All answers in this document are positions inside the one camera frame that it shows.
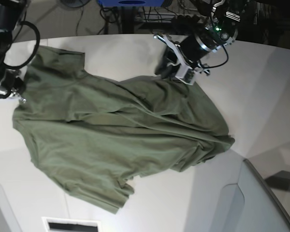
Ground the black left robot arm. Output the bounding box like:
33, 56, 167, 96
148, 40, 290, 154
154, 0, 248, 85

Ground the blue bin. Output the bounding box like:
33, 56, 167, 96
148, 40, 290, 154
98, 0, 173, 7

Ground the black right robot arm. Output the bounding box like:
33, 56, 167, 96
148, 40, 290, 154
0, 0, 41, 99

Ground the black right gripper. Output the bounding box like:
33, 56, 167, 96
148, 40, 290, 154
0, 70, 26, 99

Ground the white vent panel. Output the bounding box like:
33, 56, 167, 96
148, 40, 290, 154
42, 217, 103, 232

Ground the green t-shirt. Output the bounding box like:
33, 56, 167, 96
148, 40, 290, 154
13, 46, 235, 214

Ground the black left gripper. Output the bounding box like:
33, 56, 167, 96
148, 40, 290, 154
154, 35, 211, 79

